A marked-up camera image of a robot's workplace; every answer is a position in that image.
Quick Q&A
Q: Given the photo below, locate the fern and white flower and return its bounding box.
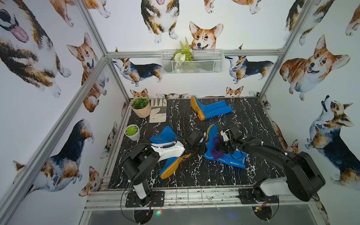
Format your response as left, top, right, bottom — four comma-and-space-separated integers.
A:
172, 38, 194, 74

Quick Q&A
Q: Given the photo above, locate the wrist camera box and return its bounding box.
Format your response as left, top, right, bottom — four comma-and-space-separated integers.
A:
187, 129, 204, 144
226, 123, 244, 141

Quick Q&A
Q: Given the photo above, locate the pink ribbed plant pot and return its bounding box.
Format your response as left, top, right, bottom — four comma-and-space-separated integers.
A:
132, 101, 151, 118

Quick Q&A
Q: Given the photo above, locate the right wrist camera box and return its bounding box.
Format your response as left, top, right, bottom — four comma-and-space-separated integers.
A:
226, 123, 244, 141

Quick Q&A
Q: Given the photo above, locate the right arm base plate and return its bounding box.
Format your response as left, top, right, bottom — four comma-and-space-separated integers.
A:
237, 188, 279, 204

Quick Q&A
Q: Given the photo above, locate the green plant in pink pot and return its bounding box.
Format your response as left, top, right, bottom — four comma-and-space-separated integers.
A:
131, 97, 149, 110

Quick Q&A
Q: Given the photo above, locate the white wire wall basket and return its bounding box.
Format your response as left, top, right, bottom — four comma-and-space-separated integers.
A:
161, 50, 225, 74

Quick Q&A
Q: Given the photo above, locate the small white plant pot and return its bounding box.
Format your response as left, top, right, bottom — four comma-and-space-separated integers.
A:
125, 125, 140, 142

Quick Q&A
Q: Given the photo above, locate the purple cloth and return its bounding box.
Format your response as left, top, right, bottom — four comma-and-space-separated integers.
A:
211, 136, 225, 160

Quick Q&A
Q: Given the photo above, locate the blue rubber boot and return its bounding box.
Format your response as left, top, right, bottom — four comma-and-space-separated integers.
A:
204, 124, 247, 169
150, 126, 191, 180
190, 96, 233, 121

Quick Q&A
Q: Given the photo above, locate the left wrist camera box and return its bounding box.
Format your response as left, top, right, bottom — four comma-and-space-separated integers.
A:
187, 129, 204, 144

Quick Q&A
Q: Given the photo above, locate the green plant in white pot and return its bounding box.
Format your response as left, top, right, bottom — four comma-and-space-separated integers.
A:
125, 125, 138, 137

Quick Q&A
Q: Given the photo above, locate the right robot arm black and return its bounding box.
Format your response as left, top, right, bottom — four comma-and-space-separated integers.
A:
216, 136, 326, 202

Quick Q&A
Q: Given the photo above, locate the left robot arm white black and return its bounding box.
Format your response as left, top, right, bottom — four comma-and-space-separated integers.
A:
121, 137, 207, 205

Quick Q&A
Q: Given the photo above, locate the white grey work glove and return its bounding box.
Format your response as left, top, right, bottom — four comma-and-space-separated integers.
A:
149, 98, 167, 123

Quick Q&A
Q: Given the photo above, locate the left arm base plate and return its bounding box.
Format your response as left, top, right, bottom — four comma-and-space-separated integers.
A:
125, 191, 165, 208

